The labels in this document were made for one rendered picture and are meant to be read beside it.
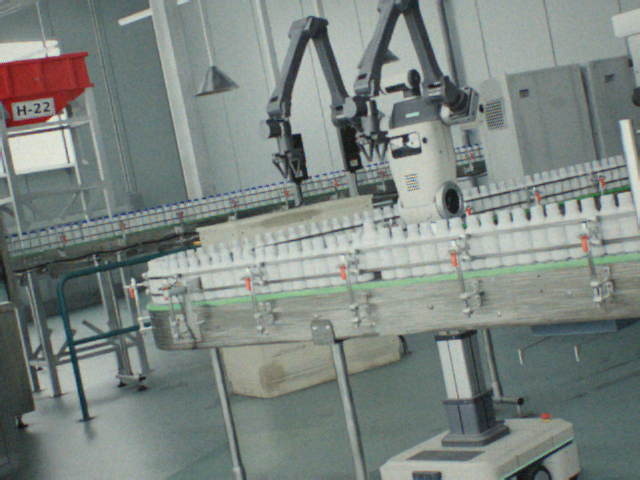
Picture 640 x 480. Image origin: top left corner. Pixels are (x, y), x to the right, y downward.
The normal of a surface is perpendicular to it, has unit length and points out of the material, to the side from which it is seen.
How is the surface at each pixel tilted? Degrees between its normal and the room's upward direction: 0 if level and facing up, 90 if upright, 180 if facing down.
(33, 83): 90
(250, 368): 90
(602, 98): 90
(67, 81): 90
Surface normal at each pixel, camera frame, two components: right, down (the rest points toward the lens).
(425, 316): -0.65, 0.17
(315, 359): 0.49, -0.07
